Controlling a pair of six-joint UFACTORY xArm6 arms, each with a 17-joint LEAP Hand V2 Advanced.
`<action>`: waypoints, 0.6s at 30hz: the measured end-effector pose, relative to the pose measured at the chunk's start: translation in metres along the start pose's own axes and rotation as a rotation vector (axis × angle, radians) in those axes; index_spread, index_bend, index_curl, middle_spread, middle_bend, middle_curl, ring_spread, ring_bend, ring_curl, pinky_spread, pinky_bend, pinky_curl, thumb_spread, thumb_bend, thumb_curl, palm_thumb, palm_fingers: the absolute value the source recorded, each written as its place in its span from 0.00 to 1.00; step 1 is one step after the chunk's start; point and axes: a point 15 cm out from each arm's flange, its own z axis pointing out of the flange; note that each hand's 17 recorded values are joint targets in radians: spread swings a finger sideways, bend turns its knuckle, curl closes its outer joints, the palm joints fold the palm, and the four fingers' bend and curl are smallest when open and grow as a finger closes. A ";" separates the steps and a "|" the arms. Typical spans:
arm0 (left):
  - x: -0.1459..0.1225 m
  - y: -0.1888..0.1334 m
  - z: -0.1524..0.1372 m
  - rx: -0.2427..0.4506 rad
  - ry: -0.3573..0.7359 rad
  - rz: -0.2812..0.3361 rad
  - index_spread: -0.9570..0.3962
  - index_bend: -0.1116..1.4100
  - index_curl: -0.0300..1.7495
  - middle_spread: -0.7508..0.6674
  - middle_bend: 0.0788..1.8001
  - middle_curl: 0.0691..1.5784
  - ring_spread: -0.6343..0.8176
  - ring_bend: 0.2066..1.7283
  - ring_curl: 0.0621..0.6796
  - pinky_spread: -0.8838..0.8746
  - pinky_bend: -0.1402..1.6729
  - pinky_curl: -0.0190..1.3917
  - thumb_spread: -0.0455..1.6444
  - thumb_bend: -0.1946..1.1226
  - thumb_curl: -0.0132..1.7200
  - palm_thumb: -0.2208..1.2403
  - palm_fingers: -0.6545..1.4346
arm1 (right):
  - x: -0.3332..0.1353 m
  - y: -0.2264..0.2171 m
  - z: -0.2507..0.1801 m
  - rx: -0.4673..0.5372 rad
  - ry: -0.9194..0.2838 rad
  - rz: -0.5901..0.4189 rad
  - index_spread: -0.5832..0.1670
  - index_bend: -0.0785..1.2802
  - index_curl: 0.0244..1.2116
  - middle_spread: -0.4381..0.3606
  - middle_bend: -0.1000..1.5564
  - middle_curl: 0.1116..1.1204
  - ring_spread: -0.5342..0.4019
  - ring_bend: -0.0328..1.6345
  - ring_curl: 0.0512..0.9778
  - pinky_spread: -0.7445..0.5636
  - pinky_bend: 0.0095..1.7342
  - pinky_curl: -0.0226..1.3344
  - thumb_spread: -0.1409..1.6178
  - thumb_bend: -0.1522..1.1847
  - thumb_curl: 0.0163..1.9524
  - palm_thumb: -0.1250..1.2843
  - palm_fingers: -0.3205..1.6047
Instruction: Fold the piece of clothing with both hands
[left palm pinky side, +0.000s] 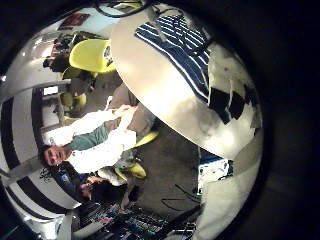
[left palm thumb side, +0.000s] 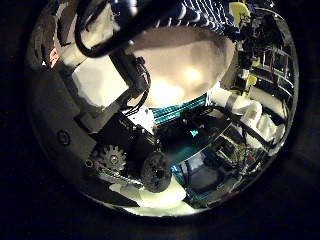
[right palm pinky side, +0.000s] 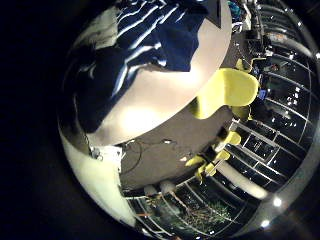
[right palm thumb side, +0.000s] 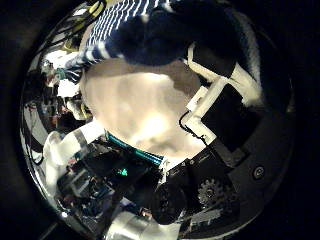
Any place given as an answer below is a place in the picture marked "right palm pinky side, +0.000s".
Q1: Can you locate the white round pot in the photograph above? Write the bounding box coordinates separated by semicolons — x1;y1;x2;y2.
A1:
143;183;160;198
159;179;177;196

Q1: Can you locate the black floor cable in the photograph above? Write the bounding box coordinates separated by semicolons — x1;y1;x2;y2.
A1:
121;137;175;176

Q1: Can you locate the white round pillar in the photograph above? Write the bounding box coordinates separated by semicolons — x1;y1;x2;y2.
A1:
214;159;270;201

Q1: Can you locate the large yellow chair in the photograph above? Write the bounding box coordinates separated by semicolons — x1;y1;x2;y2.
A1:
189;67;261;121

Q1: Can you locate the navy white striped shirt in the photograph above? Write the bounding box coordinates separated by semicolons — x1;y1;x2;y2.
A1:
74;0;209;135

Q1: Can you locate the small yellow chair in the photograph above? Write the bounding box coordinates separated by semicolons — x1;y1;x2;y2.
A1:
218;130;243;148
184;149;232;184

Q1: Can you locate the black flat table marker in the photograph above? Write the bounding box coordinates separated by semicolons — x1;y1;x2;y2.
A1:
205;0;224;29

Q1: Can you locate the yellow chair by desks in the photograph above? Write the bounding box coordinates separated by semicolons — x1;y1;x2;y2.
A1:
233;55;268;74

